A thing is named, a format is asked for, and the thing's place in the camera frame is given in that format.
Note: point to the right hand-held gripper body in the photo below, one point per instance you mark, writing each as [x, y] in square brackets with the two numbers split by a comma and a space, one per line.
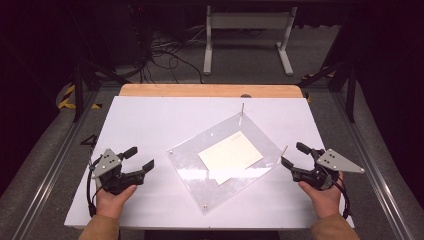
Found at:
[336, 162]

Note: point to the clear acrylic photo frame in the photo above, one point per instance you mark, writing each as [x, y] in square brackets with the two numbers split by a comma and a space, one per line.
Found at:
[190, 166]

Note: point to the white metal table frame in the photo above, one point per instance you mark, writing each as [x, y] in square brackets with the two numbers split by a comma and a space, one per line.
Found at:
[250, 20]

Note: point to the person's left hand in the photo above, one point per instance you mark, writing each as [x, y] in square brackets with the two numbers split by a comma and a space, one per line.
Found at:
[111, 205]

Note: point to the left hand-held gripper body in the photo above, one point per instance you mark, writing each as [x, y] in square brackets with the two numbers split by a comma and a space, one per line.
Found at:
[106, 163]

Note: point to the black triangular bracket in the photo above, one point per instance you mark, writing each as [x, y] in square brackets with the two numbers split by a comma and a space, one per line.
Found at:
[87, 143]

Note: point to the black metal stand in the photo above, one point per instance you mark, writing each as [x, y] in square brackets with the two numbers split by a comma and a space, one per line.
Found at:
[350, 96]
[78, 93]

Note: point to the yellow black hazard tape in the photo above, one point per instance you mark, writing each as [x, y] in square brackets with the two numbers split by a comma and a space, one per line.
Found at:
[312, 76]
[68, 91]

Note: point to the painting print card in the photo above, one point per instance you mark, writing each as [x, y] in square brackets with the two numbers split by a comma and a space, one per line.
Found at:
[230, 156]

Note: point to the person's right hand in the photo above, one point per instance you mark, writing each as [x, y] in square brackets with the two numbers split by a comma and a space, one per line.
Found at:
[325, 201]

